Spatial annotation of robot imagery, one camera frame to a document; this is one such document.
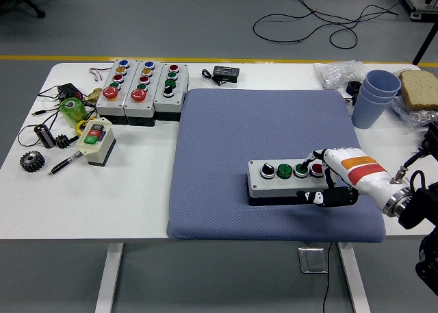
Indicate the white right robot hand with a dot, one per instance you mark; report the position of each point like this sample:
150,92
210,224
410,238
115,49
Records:
359,171

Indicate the grey four-button control box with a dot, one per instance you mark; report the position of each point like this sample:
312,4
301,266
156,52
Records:
273,188
179,83

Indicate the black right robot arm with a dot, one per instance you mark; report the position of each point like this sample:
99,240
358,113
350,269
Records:
421,203

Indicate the grey five-button control box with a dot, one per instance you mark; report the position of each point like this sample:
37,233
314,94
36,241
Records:
135,108
106,105

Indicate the blue plastic cup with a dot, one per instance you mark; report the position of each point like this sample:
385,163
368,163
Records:
373,97
367,116
381,81

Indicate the white paper sheet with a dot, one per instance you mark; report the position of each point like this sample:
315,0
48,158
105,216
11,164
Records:
433,165

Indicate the clear plastic bag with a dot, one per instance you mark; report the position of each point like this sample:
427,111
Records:
415,116

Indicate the black device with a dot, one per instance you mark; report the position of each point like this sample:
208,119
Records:
433,136

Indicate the black round part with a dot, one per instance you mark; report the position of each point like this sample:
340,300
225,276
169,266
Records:
352,87

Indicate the clear bubble wrap bag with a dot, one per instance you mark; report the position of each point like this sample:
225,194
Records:
337,73

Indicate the metal floor outlet box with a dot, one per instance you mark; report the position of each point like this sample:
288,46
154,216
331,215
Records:
313,260

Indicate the slice of bread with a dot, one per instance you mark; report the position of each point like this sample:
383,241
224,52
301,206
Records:
419,88

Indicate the white table leg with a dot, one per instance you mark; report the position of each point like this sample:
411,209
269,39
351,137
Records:
109,278
354,278

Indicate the blue-grey quilted mat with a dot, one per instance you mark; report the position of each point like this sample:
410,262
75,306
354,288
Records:
222,138

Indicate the black digital panel meter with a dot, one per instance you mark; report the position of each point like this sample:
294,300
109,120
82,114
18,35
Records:
226,74

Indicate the brass fitting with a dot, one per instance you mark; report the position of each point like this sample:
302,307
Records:
92,95

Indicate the yellow tape roll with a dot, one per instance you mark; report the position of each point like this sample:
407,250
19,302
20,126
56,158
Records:
80,128

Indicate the translucent green tape roll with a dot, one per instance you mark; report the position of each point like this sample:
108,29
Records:
73,112

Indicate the black pen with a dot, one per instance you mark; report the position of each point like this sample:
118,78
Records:
65,163

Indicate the small black gear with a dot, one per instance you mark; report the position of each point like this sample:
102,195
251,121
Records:
62,141

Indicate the black power module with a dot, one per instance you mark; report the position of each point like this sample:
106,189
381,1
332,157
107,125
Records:
68,91

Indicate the black cylindrical capacitor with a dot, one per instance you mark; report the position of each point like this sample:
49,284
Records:
44,135

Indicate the large steel gear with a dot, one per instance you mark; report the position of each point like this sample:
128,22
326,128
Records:
32,161

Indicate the metal frame cart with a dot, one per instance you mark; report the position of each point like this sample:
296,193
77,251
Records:
422,6

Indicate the cream red-green switch box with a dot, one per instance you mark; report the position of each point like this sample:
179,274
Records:
102,148

